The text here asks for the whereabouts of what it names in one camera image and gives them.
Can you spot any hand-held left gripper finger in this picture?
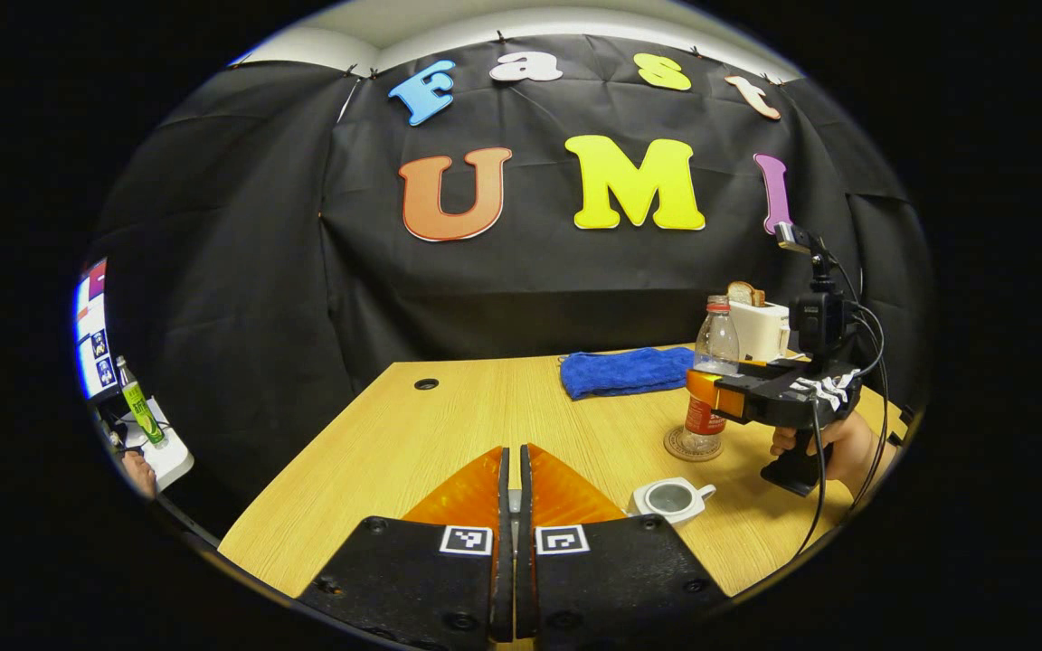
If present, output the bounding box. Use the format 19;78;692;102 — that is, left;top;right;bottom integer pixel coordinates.
298;445;515;651
514;443;730;647

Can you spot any clear plastic water bottle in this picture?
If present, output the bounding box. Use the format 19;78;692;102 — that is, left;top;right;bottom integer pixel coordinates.
682;294;741;456

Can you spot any round beige coaster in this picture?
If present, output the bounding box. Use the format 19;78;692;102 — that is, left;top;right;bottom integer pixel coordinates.
663;425;725;463

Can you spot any white floral teacup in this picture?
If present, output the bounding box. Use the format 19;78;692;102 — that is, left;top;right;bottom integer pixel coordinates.
630;477;718;528

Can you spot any green drink bottle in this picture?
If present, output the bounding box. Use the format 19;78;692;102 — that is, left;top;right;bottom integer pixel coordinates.
116;355;166;446

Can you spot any white toaster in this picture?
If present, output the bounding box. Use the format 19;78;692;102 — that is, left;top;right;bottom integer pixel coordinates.
727;300;793;363

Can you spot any blue towel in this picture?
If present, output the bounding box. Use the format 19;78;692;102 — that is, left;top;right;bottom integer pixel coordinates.
560;346;696;401

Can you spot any black backdrop cloth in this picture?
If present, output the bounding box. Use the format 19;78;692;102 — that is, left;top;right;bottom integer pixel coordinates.
91;34;933;507

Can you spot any white side desk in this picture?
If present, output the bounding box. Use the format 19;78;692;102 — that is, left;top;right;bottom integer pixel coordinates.
118;398;194;491

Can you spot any computer monitor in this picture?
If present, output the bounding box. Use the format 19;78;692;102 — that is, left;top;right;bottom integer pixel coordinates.
73;258;119;401

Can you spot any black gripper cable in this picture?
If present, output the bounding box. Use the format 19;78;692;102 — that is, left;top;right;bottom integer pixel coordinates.
833;258;890;516
792;398;825;561

